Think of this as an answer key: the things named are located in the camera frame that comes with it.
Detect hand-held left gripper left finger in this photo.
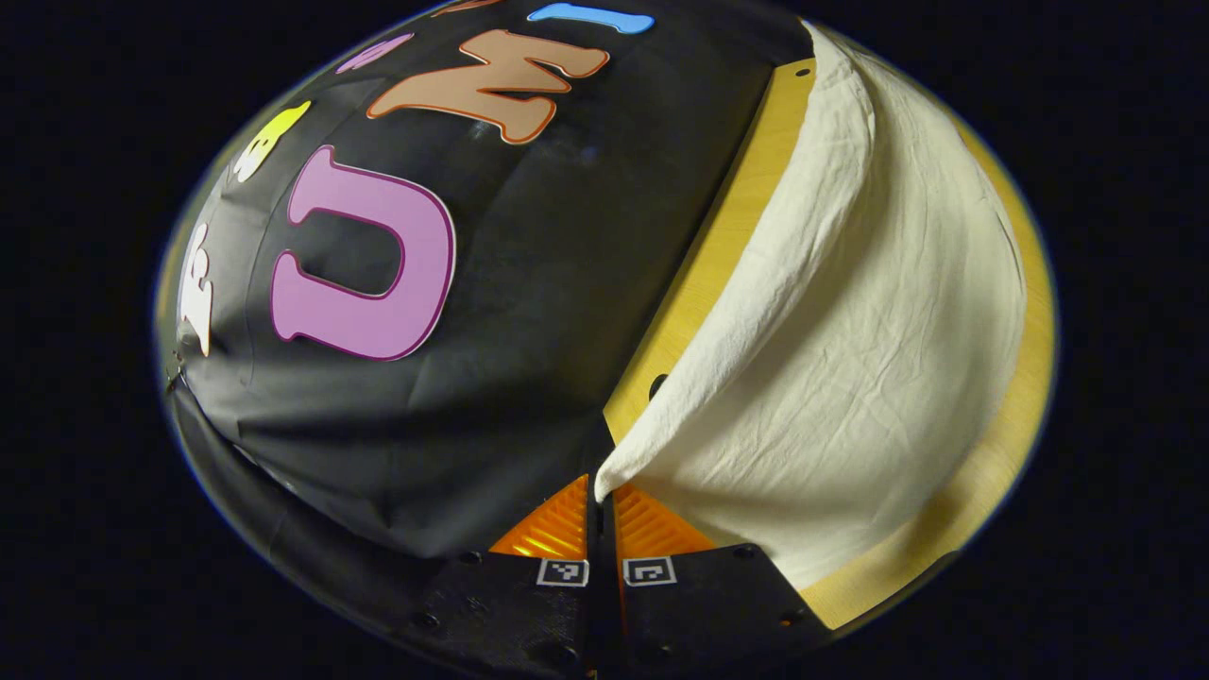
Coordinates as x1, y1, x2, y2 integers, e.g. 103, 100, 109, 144
414, 474, 602, 677

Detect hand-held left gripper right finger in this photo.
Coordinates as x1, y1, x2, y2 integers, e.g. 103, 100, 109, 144
603, 482, 834, 677

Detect white jeans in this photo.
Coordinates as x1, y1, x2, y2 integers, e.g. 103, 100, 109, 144
594, 23, 1029, 592

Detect black backdrop cloth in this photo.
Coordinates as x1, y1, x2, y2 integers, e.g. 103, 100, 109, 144
156, 0, 818, 662

